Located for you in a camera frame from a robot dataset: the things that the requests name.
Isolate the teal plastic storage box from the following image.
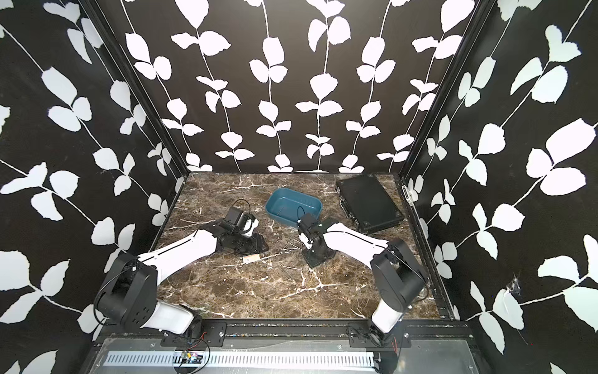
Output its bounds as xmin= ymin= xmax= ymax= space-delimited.
xmin=265 ymin=188 xmax=323 ymax=228

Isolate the playing card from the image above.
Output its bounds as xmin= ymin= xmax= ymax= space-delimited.
xmin=242 ymin=254 xmax=261 ymax=263

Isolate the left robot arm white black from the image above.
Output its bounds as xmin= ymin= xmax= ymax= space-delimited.
xmin=93 ymin=225 xmax=269 ymax=335

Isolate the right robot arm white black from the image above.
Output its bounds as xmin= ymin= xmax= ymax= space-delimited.
xmin=297 ymin=213 xmax=428 ymax=339

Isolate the steel nail pile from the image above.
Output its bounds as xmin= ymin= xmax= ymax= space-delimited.
xmin=272 ymin=262 xmax=319 ymax=283

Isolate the black carrying case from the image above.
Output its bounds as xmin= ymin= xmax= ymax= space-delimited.
xmin=336 ymin=175 xmax=404 ymax=235

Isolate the white perforated strip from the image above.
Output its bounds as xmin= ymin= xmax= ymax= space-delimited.
xmin=101 ymin=351 xmax=377 ymax=370

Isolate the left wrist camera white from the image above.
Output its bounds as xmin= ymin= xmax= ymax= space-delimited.
xmin=222 ymin=207 xmax=259 ymax=238

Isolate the black front rail base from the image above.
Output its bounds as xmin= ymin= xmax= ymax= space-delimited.
xmin=95 ymin=319 xmax=475 ymax=352

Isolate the small circuit board with wires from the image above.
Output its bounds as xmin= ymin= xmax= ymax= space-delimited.
xmin=174 ymin=332 xmax=212 ymax=373

